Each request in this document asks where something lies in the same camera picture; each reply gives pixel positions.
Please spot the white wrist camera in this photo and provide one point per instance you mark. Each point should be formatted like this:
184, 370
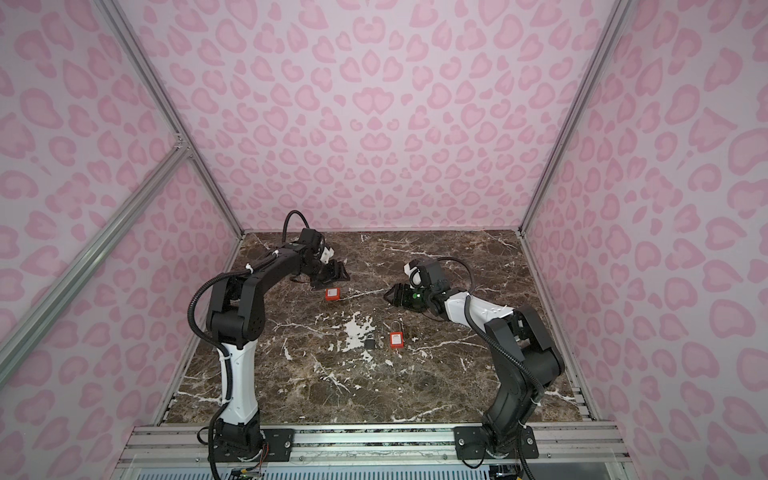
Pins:
411, 269
326, 254

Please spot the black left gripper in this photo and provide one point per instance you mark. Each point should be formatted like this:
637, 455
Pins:
336, 273

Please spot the right corner aluminium post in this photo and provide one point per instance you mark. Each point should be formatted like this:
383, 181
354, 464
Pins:
620, 16

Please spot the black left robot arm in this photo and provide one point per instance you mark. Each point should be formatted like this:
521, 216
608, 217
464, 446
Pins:
236, 319

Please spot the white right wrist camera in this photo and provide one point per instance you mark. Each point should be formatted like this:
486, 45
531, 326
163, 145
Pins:
411, 269

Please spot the left corner aluminium post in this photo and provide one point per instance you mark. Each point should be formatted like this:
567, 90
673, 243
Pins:
128, 39

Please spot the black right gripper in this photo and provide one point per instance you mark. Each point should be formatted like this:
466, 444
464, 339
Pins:
402, 297

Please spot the corner aluminium post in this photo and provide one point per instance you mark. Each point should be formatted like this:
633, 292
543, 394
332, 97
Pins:
128, 39
620, 16

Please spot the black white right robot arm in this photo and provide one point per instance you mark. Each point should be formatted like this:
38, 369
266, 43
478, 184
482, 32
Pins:
525, 358

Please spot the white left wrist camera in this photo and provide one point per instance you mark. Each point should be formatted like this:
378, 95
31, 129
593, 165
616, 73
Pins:
326, 254

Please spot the diagonal aluminium frame bar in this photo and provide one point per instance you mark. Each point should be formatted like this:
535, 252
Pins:
39, 320

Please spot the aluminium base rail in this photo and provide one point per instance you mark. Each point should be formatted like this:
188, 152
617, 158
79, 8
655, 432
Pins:
395, 445

